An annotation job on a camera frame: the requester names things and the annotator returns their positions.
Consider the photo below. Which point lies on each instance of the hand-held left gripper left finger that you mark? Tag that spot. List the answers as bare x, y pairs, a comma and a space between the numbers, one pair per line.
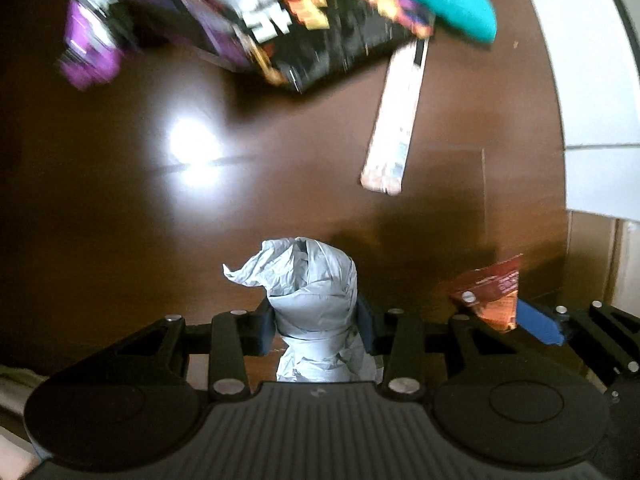
261, 330

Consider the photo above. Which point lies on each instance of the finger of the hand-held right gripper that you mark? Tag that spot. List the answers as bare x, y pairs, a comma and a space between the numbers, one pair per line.
542, 324

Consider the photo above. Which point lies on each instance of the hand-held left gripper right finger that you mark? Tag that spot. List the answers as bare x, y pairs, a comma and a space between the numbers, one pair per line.
364, 327

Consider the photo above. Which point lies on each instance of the grey paper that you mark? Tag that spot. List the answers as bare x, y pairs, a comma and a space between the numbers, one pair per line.
312, 300

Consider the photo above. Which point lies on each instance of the red-brown torn wrapper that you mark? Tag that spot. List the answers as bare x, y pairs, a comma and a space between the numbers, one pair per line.
492, 292

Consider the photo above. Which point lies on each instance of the long white wrapper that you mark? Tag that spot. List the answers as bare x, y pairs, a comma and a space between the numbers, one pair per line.
395, 120

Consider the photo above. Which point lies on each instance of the white wardrobe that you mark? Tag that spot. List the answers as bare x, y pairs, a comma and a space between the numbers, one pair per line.
595, 85

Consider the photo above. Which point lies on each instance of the black snack bag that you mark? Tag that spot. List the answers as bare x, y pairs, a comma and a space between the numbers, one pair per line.
330, 35

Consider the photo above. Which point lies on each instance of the purple snack packet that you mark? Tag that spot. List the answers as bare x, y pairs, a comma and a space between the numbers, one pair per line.
95, 35

